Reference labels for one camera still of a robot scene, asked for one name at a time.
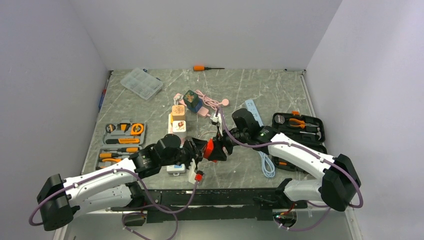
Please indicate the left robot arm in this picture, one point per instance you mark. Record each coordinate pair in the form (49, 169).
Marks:
(60, 200)

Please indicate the clear plastic screw box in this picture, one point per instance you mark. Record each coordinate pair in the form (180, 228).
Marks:
(139, 82)

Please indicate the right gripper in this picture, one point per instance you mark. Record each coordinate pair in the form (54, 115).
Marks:
(218, 152)

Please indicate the black tool case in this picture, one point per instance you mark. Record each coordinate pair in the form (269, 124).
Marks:
(306, 130)

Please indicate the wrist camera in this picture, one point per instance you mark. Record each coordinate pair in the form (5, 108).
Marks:
(216, 119)
(194, 175)

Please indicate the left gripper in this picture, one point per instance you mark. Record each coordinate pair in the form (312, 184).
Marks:
(195, 147)

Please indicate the blue cube socket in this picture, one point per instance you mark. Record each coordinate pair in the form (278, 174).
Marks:
(196, 108)

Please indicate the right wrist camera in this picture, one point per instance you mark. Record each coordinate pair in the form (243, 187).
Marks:
(216, 119)

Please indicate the red cube socket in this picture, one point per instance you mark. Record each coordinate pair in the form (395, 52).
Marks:
(211, 151)

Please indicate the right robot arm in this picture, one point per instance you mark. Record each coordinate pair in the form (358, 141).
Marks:
(335, 181)

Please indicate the green cube socket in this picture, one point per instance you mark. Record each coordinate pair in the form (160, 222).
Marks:
(191, 99)

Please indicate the orange handled screwdriver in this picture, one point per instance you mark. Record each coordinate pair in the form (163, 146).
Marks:
(201, 68)

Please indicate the beige cube socket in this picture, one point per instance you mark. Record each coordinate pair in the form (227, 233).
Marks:
(178, 113)

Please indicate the white power strip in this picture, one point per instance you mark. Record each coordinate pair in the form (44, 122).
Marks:
(174, 170)

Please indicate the white cube socket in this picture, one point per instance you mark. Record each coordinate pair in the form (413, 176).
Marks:
(179, 128)

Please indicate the grey tool tray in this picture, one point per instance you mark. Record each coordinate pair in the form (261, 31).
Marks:
(119, 140)

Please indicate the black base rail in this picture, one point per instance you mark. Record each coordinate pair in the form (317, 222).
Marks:
(226, 204)

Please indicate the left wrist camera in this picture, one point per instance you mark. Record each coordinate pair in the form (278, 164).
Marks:
(194, 175)

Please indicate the light blue power strip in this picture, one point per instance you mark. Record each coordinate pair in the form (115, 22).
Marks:
(251, 107)

